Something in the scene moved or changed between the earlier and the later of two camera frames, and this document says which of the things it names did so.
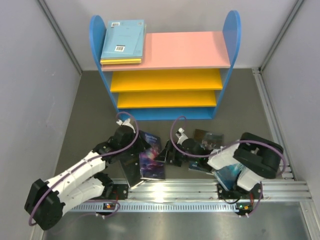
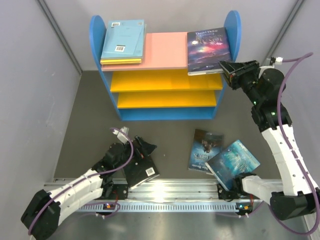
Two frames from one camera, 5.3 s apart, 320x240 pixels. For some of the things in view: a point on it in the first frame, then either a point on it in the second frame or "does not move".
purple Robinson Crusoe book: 149,167 to 205,50
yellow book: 120,61 does not move
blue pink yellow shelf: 181,78 does not move
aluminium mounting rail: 208,189 does not move
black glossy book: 131,167 does not move
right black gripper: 164,156 to 233,72
